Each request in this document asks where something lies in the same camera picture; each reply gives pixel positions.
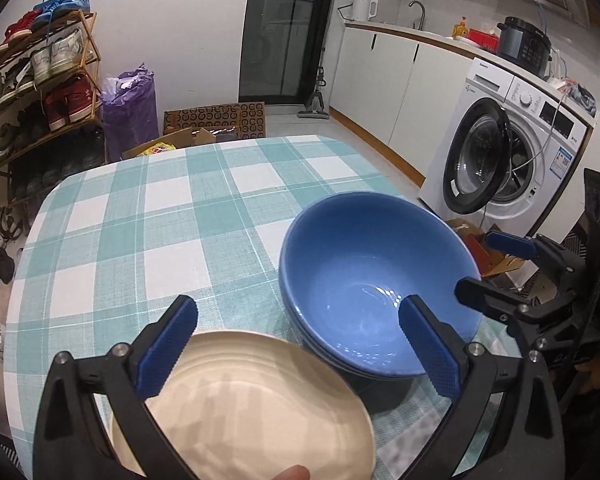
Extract red box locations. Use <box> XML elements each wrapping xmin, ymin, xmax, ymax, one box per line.
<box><xmin>467</xmin><ymin>28</ymin><xmax>501</xmax><ymax>51</ymax></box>

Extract upright vacuum cleaner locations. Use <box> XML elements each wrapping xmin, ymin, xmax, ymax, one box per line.
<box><xmin>297</xmin><ymin>0</ymin><xmax>331</xmax><ymax>120</ymax></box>

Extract black glass sliding door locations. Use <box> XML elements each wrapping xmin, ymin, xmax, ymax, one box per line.
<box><xmin>238</xmin><ymin>0</ymin><xmax>339</xmax><ymax>107</ymax></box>

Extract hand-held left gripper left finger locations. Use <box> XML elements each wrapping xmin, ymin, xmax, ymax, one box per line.
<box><xmin>32</xmin><ymin>295</ymin><xmax>199</xmax><ymax>480</ymax></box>

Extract cream speckled plate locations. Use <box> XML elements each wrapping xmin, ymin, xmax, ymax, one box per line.
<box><xmin>109</xmin><ymin>330</ymin><xmax>377</xmax><ymax>480</ymax></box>

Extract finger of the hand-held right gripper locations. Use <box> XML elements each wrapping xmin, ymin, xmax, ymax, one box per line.
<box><xmin>484</xmin><ymin>227</ymin><xmax>581</xmax><ymax>281</ymax></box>
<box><xmin>455</xmin><ymin>276</ymin><xmax>576</xmax><ymax>326</ymax></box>

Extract wooden shoe rack with shoes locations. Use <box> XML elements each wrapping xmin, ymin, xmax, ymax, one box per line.
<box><xmin>0</xmin><ymin>0</ymin><xmax>106</xmax><ymax>202</ymax></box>

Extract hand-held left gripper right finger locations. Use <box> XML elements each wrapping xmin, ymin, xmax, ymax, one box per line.
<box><xmin>397</xmin><ymin>295</ymin><xmax>566</xmax><ymax>480</ymax></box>

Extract patterned cardboard box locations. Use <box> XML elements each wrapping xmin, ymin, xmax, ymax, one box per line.
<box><xmin>162</xmin><ymin>102</ymin><xmax>267</xmax><ymax>140</ymax></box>

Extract purple plastic bag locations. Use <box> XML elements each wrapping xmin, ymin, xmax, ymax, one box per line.
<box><xmin>102</xmin><ymin>63</ymin><xmax>160</xmax><ymax>162</ymax></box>

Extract open cardboard box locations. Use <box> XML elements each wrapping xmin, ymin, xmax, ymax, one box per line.
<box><xmin>122</xmin><ymin>127</ymin><xmax>217</xmax><ymax>159</ymax></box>

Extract black faucet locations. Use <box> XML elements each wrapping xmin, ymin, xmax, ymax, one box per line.
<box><xmin>408</xmin><ymin>0</ymin><xmax>427</xmax><ymax>31</ymax></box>

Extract person's left hand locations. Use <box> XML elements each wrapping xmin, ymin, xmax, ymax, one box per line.
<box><xmin>270</xmin><ymin>464</ymin><xmax>311</xmax><ymax>480</ymax></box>

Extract white washing machine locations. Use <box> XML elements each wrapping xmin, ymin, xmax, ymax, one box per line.
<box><xmin>419</xmin><ymin>57</ymin><xmax>594</xmax><ymax>239</ymax></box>

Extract blue bowl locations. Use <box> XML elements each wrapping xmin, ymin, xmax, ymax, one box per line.
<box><xmin>279</xmin><ymin>192</ymin><xmax>482</xmax><ymax>378</ymax></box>
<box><xmin>284</xmin><ymin>305</ymin><xmax>431</xmax><ymax>382</ymax></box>

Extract white electric kettle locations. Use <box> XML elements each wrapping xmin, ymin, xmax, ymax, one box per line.
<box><xmin>352</xmin><ymin>0</ymin><xmax>380</xmax><ymax>24</ymax></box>

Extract black pressure cooker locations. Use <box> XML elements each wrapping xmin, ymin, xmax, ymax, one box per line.
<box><xmin>496</xmin><ymin>16</ymin><xmax>553</xmax><ymax>79</ymax></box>

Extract pile of cloths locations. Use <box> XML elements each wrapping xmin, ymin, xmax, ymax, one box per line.
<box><xmin>550</xmin><ymin>77</ymin><xmax>599</xmax><ymax>119</ymax></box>

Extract small flat cardboard box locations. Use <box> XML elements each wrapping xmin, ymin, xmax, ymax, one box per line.
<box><xmin>447</xmin><ymin>219</ymin><xmax>524</xmax><ymax>279</ymax></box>

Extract white kitchen cabinets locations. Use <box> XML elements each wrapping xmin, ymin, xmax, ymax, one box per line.
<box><xmin>329</xmin><ymin>22</ymin><xmax>474</xmax><ymax>187</ymax></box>

